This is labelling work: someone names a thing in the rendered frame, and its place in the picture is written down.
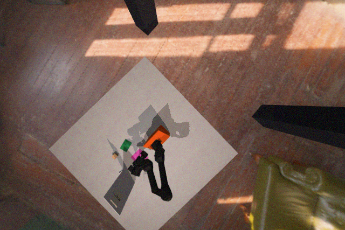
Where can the green flat square mat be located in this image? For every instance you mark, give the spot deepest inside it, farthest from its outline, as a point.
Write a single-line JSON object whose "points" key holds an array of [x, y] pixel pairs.
{"points": [[126, 145]]}

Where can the magenta square marking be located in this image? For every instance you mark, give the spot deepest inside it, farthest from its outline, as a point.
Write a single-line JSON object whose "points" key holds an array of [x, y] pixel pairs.
{"points": [[134, 156]]}

